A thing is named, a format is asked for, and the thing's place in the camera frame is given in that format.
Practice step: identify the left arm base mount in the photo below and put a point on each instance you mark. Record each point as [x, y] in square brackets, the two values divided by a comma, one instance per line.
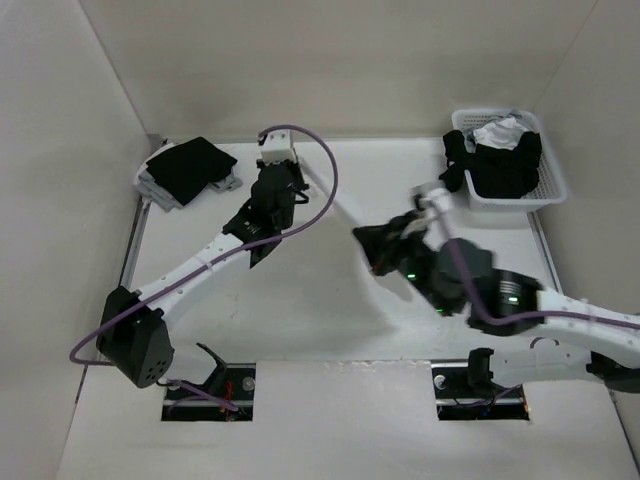
[233, 382]

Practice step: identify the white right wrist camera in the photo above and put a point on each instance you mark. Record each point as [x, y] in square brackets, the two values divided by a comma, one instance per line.
[432, 200]

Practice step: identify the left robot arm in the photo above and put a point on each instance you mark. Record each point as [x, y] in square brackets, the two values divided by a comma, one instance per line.
[139, 345]

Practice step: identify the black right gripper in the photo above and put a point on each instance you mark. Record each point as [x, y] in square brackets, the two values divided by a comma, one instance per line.
[379, 242]

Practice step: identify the folded grey tank tops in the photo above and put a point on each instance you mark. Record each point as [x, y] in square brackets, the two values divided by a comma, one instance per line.
[151, 191]

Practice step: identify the folded black tank top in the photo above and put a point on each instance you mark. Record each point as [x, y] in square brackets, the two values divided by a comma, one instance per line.
[184, 170]

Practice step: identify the white garment in basket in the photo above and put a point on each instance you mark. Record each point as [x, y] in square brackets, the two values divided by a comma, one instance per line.
[503, 133]

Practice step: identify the black tank top hanging out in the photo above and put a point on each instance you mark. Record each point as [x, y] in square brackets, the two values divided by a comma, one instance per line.
[457, 159]

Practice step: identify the metal table rail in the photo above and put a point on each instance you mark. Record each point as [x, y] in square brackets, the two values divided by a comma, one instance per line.
[135, 239]
[544, 250]

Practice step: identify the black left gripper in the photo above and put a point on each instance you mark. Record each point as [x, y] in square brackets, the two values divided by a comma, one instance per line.
[301, 186]

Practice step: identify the black garments in basket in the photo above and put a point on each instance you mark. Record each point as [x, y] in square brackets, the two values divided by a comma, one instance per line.
[507, 174]

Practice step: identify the left metal table rail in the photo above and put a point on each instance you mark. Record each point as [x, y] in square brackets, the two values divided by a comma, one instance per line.
[135, 239]

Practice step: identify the white tank top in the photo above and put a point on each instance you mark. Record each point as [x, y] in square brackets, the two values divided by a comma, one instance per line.
[382, 290]

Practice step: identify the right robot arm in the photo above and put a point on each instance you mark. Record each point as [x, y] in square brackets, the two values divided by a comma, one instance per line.
[590, 343]

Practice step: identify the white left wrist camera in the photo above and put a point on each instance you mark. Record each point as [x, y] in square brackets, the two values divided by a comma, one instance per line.
[277, 147]

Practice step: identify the right metal table rail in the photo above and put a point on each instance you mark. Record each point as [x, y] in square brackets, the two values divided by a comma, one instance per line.
[544, 250]

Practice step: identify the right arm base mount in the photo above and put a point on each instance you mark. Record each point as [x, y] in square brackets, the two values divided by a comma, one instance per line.
[457, 400]

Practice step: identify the white plastic laundry basket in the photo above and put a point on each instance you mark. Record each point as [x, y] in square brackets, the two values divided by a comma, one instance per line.
[551, 189]

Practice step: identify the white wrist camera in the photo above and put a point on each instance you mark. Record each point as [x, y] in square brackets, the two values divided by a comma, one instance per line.
[432, 200]
[277, 147]

